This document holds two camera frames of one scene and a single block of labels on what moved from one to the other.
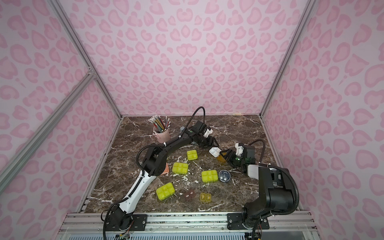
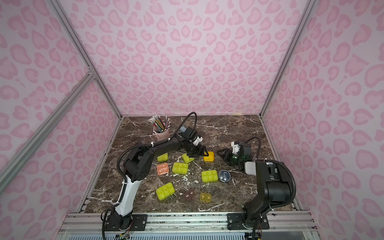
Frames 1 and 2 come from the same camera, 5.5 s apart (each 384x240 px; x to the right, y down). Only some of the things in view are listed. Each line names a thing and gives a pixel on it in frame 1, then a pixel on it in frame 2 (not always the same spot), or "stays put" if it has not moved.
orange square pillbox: x=166 y=169 stays put
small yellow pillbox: x=206 y=197 stays put
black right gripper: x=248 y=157 stays put
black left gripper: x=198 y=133 -> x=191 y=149
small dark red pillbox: x=189 y=195 stays put
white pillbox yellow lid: x=215 y=152 -> x=209 y=158
